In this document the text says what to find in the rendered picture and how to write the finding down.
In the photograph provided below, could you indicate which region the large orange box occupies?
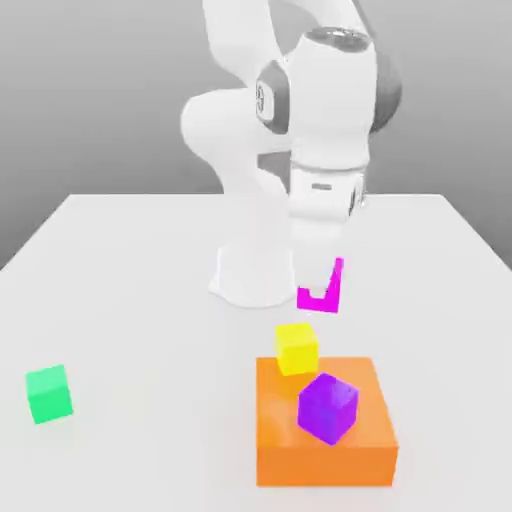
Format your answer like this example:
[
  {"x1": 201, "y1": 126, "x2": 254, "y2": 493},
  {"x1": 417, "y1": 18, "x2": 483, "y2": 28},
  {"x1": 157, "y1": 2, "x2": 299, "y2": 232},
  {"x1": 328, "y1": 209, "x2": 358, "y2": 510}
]
[{"x1": 255, "y1": 356, "x2": 400, "y2": 488}]

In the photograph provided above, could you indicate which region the small purple cube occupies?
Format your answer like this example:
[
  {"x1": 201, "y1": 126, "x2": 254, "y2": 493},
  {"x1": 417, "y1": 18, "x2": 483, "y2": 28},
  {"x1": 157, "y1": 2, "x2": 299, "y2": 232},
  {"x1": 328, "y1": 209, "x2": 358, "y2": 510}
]
[{"x1": 296, "y1": 371, "x2": 360, "y2": 447}]

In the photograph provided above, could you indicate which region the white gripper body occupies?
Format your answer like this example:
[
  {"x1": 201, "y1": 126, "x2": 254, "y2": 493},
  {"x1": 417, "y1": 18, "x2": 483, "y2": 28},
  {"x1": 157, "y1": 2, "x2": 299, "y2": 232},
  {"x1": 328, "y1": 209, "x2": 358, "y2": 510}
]
[{"x1": 290, "y1": 217, "x2": 348, "y2": 290}]

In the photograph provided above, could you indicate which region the small green cube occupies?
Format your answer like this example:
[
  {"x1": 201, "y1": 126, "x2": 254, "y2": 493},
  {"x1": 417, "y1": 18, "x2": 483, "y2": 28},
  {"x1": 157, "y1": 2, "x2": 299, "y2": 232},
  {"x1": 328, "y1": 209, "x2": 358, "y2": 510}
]
[{"x1": 24, "y1": 363, "x2": 75, "y2": 426}]

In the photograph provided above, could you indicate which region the small yellow cube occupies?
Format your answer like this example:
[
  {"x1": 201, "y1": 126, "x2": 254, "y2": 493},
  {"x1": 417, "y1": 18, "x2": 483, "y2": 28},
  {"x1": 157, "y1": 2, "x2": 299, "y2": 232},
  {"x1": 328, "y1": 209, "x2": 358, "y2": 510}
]
[{"x1": 274, "y1": 321, "x2": 320, "y2": 378}]

